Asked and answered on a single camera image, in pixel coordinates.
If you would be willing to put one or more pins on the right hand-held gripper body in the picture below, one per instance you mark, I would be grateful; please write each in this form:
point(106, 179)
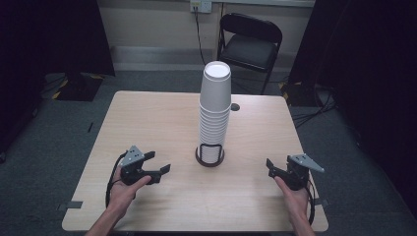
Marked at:
point(300, 175)

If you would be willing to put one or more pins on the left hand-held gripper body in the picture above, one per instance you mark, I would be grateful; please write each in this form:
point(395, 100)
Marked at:
point(132, 157)

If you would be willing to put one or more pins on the stack of white paper cups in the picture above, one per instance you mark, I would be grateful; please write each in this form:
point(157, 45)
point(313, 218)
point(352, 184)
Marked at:
point(214, 98)

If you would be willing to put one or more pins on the person's right hand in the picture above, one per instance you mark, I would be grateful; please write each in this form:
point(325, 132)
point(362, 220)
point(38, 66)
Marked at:
point(298, 201)

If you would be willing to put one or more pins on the person's left hand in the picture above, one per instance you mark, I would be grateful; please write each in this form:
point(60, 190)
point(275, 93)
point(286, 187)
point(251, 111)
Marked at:
point(123, 193)

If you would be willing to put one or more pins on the grey tape strip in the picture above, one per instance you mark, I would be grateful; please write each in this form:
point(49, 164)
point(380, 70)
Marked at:
point(323, 202)
point(70, 205)

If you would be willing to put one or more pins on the black yellow-striped stand base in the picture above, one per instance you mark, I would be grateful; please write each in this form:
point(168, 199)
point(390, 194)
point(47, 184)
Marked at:
point(78, 87)
point(295, 93)

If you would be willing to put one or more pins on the round dark table grommet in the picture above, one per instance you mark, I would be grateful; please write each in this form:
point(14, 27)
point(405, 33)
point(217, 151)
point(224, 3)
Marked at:
point(235, 106)

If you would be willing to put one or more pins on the black folding chair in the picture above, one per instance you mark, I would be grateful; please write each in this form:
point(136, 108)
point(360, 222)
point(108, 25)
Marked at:
point(249, 49)

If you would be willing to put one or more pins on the black curtain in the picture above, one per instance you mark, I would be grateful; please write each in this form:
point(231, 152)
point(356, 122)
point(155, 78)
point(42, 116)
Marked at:
point(370, 65)
point(49, 36)

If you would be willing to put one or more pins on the white wall outlet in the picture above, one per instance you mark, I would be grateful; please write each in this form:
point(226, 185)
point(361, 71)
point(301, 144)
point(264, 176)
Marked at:
point(200, 6)

